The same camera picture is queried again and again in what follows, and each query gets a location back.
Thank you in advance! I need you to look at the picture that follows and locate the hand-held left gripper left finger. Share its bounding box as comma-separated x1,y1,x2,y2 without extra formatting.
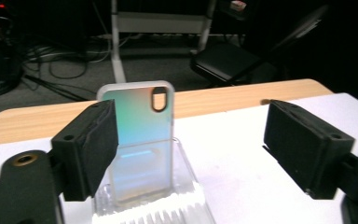
50,99,120,203

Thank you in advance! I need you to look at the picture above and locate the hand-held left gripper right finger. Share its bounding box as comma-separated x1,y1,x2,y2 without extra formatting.
262,99,356,201

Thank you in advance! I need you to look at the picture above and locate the iridescent translucent phone case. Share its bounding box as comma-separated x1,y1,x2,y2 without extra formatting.
96,80,175,208

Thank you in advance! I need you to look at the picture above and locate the clear acrylic display rack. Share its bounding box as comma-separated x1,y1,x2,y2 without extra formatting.
91,138,217,224

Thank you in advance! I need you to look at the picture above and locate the white table cover sheet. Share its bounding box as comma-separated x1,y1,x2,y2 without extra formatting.
0,91,358,224

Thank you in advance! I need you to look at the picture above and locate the black chair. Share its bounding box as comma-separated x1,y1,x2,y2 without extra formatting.
189,4,330,88

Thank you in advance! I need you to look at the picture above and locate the dark equipment with red light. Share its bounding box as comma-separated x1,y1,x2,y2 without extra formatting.
0,0,22,85

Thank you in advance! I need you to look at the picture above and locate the small red and white object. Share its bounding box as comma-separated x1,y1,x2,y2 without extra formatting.
229,0,247,11

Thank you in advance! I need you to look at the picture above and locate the bundle of floor cables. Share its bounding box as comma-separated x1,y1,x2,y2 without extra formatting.
0,31,144,101

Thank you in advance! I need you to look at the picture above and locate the wooden-topped desk with white frame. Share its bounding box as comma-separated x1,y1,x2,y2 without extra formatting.
110,0,217,84

